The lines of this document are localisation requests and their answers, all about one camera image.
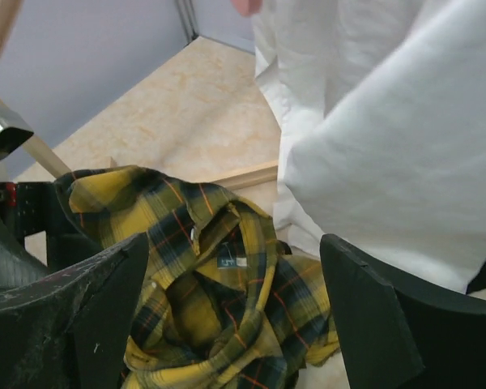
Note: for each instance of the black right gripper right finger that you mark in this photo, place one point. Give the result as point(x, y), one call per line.
point(398, 331)

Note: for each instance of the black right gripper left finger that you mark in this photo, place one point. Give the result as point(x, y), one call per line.
point(69, 329)

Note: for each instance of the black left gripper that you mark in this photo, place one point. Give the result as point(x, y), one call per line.
point(29, 208)

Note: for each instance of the yellow black plaid shirt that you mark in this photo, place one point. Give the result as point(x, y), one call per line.
point(224, 302)

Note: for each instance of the white collared shirt on rack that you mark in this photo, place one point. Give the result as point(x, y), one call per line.
point(382, 112)

